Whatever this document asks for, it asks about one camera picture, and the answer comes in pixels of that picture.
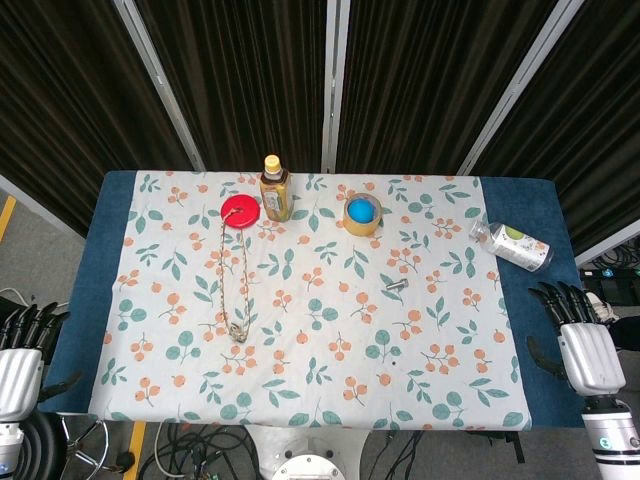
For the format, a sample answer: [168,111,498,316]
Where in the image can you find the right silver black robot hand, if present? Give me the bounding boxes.
[525,280,627,399]

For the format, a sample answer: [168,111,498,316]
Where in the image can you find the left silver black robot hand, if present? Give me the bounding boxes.
[0,301,82,420]

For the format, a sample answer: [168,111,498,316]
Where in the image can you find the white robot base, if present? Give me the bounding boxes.
[245,422,375,480]

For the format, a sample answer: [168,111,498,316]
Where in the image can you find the blue table cover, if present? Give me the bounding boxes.
[38,169,587,432]

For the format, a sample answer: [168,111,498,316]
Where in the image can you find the chrome stool base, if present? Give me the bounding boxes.
[58,412,131,475]

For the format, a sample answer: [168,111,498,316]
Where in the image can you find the clear plastic bottle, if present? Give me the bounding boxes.
[468,218,555,274]

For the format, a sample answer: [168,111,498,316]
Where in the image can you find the yellow tape roll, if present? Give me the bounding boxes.
[341,192,384,238]

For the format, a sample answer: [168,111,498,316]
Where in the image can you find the blue ball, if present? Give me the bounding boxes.
[347,198,377,224]

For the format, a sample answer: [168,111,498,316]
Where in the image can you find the red disc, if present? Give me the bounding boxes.
[220,194,261,230]

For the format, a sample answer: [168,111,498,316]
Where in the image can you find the floral white tablecloth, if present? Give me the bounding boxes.
[87,170,532,431]

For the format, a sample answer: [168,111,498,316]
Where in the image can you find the yellow cap tea bottle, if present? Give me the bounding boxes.
[258,154,293,223]

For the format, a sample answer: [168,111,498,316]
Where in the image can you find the black pleated curtain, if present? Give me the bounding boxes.
[0,0,640,256]

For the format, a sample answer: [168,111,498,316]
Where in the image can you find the black floor cables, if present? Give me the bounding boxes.
[135,421,266,480]

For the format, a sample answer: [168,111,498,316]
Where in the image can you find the braided beige rope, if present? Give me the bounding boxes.
[218,208,252,344]

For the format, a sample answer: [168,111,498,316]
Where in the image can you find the grey metal frame post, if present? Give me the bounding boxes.
[456,0,586,176]
[319,0,344,174]
[112,0,207,172]

